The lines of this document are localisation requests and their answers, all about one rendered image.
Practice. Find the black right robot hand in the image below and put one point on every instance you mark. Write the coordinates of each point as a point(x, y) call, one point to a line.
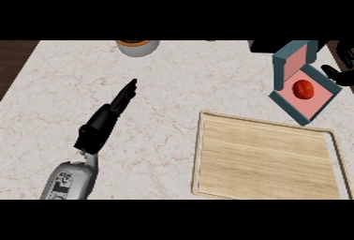
point(343, 76)

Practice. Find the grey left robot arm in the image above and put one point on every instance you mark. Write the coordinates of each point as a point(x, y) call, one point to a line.
point(70, 181)

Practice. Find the red tomato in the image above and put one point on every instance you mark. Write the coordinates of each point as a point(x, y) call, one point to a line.
point(305, 89)

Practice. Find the teal cardboard box pink inside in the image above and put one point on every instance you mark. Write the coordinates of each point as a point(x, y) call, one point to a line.
point(318, 103)

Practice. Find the pale wooden tray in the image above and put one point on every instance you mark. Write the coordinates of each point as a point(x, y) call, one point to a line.
point(268, 159)

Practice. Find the black appliance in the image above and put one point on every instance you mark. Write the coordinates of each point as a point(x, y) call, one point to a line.
point(262, 46)

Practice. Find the grey pot orange rim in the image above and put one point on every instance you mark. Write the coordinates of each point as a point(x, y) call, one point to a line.
point(138, 49)

